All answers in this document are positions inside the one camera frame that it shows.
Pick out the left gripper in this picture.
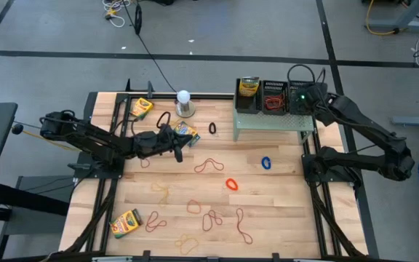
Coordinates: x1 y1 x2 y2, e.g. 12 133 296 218
133 123 193 163

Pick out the yellow green crayon box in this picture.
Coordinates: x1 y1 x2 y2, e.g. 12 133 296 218
172 121 201 148
129 97 155 121
238 76 260 98
109 208 144 240

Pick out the black mesh basket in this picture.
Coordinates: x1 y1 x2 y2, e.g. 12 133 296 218
260 80 290 116
288 80 319 116

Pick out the black plastic tray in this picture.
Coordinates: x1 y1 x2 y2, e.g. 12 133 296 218
235 78 262 114

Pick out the grey desk foot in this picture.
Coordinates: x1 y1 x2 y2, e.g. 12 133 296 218
392 115 419 127

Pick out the grey desk leg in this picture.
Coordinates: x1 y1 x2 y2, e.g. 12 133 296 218
367 0 419 32

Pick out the grey desk base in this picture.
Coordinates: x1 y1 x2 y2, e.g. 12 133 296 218
0 174 76 261

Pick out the green perforated metal shelf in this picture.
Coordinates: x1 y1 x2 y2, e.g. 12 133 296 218
232 108 315 145

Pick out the white bulb brass lamp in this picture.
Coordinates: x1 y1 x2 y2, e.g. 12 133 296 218
175 90 197 119

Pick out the thin yellow rod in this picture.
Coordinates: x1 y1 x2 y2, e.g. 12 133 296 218
22 130 81 152

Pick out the black looped cable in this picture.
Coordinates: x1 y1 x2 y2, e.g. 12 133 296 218
287 64 316 84
156 111 172 129

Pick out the black floor cable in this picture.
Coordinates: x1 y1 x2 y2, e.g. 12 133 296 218
121 0 177 94

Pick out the yellow floor cable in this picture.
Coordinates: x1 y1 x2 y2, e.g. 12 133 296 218
364 0 399 36

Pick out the white floor cable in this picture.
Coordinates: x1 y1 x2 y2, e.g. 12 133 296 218
411 31 419 66

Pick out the white cable bundle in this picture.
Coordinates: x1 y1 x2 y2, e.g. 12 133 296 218
102 0 132 28

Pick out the silver aluminium rail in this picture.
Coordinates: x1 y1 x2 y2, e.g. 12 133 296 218
92 256 134 262

